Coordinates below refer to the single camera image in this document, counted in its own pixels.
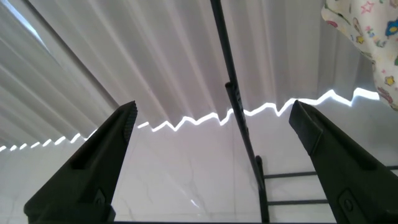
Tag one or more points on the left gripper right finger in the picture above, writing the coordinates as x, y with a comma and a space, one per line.
357, 174

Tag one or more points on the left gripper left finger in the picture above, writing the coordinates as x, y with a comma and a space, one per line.
77, 186

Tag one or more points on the cream printed garment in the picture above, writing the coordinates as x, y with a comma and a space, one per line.
379, 37

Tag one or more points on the black clothes rack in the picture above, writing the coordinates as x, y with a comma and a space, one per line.
227, 56

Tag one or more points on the white curtain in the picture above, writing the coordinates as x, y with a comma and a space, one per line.
140, 56

